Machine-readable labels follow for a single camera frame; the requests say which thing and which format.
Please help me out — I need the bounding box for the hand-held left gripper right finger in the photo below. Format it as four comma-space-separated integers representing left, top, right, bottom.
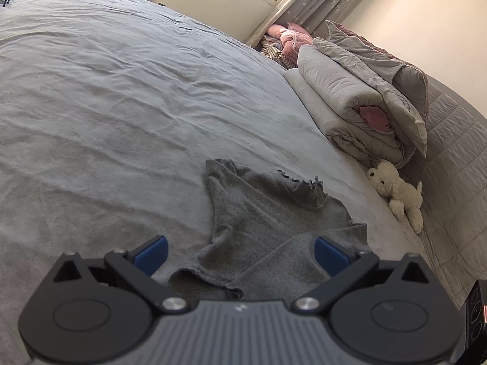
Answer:
292, 236, 438, 314

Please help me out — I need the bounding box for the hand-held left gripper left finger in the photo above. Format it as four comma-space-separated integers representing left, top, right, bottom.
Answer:
49, 235, 189, 314

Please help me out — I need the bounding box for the grey ruffled knit sweater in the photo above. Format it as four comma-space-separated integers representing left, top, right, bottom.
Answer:
167, 158, 370, 301

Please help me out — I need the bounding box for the white plush toy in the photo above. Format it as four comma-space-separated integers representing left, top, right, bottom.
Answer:
366, 160, 424, 234

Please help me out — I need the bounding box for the grey quilted headboard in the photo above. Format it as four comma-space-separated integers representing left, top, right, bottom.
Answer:
396, 72, 487, 312

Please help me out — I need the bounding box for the folded light grey quilt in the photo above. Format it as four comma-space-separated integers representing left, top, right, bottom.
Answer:
283, 43, 409, 170

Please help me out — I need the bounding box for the grey quilt with pink trim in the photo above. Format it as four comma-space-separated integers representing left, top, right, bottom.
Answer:
312, 19, 430, 158

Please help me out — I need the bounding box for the striped cloth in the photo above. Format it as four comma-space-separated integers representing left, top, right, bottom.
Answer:
262, 42, 295, 70

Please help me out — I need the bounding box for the pink pillow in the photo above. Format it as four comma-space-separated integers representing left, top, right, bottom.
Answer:
264, 22, 314, 65

